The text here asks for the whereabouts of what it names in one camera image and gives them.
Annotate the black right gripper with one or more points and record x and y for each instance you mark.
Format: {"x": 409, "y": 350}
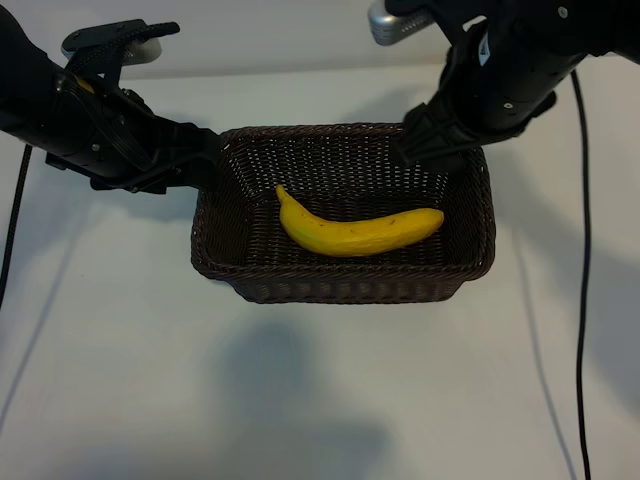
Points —
{"x": 480, "y": 127}

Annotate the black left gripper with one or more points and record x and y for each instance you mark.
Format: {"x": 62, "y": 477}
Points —
{"x": 97, "y": 142}

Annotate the yellow banana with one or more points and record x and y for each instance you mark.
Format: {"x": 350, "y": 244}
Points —
{"x": 350, "y": 237}

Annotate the brown wicker basket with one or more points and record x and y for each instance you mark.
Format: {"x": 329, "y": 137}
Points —
{"x": 325, "y": 280}

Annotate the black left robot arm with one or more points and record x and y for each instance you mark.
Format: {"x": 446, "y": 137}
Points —
{"x": 20, "y": 75}

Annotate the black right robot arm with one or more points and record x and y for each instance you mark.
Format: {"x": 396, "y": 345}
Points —
{"x": 530, "y": 50}

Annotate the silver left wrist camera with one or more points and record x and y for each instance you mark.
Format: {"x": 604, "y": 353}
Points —
{"x": 145, "y": 50}

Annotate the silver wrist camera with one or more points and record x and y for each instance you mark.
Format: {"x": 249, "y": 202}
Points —
{"x": 390, "y": 27}
{"x": 145, "y": 50}

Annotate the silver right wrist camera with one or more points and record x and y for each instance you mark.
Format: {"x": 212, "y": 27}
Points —
{"x": 390, "y": 27}

